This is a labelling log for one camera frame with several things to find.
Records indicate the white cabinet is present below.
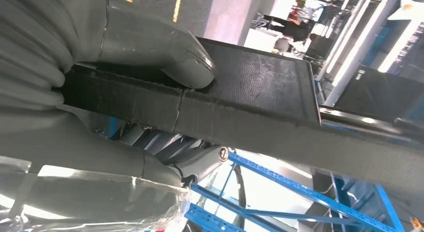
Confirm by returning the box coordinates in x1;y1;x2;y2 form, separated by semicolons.
243;27;284;54

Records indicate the black panel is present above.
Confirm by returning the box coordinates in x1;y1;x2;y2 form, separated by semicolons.
334;66;424;125

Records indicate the clear plastic film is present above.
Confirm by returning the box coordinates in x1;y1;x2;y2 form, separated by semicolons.
0;155;194;232

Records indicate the blue metal shelf rack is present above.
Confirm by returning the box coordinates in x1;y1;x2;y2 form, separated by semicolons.
183;150;407;232

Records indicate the white metal post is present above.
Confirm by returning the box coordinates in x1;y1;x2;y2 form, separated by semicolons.
314;0;424;107

